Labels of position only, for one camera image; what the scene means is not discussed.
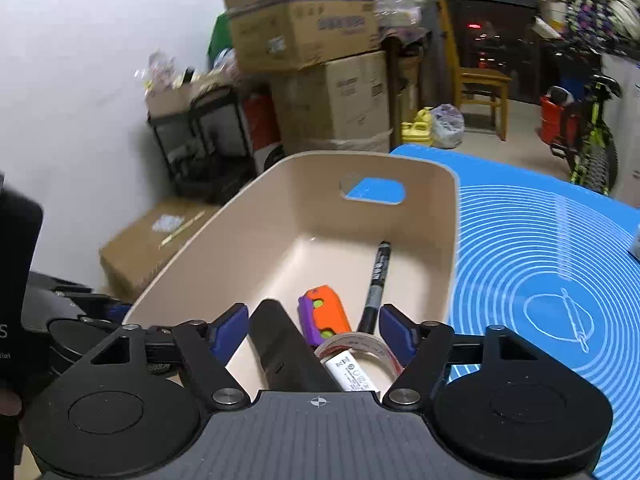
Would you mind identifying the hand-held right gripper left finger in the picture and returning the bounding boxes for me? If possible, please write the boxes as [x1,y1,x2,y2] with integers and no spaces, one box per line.
[87,303,251,410]

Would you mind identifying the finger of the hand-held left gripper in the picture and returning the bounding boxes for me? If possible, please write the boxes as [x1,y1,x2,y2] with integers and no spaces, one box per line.
[55,287,134,326]

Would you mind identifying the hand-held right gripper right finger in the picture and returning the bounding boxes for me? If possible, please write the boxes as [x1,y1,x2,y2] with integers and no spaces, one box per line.
[378,304,534,409]

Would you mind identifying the clear tape roll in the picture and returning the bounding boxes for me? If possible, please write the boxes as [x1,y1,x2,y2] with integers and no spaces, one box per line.
[313,330,406,387]

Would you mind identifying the black rectangular device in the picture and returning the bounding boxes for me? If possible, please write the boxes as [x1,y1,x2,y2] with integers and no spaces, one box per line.
[248,298,342,394]

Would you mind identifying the black marker pen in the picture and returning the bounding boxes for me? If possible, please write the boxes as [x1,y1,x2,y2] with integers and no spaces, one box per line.
[357,240,393,335]

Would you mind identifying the white charger adapter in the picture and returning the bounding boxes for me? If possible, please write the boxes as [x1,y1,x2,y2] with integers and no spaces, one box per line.
[324,352,379,394]

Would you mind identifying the orange purple toy knife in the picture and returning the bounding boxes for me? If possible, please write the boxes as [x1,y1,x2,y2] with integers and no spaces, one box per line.
[298,284,353,344]

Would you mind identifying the beige plastic storage basket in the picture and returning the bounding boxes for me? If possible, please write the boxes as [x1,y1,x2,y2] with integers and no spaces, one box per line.
[122,150,459,397]

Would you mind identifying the person's left hand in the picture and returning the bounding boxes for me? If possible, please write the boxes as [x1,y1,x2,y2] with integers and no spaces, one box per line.
[0,390,24,417]

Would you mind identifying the low cardboard box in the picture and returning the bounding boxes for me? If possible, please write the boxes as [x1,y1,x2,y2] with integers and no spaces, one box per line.
[99,199,222,302]

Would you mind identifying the blue silicone mat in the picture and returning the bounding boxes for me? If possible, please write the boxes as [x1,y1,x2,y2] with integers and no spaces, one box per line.
[388,143,640,480]

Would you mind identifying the black metal rack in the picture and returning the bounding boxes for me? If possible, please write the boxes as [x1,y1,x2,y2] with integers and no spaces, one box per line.
[147,87,257,207]

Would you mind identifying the red container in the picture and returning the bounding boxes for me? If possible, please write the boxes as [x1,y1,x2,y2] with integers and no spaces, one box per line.
[242,92,282,154]

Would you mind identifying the translucent plastic bag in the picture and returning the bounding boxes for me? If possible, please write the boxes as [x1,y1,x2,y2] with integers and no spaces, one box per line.
[430,103,466,150]

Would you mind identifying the cluttered open cardboard box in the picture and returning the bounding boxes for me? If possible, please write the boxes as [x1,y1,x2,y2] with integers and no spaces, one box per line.
[144,62,228,119]

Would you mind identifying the tall cardboard box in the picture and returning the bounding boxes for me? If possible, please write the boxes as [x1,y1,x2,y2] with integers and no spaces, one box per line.
[271,50,392,154]

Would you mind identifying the wooden chair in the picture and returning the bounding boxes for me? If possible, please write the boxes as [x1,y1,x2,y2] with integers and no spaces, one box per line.
[439,0,514,142]

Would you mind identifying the red bicycle bag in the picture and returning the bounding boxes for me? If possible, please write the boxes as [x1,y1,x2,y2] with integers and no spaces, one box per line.
[539,87,577,154]

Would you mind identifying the green black bicycle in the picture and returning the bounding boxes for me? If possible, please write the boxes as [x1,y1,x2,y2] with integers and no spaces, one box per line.
[546,41,624,197]

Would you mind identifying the cloth covered table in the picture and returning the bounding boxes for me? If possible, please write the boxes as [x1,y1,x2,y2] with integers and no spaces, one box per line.
[379,24,437,152]

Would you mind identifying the wide printed cardboard box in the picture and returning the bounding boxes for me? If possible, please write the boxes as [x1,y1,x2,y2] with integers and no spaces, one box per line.
[219,0,382,74]

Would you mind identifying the white chest freezer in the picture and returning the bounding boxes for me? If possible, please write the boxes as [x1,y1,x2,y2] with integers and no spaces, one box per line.
[599,52,640,202]

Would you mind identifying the dark glass door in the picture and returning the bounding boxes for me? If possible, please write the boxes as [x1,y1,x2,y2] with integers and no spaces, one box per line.
[444,0,547,104]

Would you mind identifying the small white box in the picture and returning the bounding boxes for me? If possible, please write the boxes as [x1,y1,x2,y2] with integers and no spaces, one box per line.
[537,0,569,22]

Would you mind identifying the floral cloth pile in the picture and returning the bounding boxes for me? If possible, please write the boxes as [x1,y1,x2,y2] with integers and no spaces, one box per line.
[564,0,640,54]

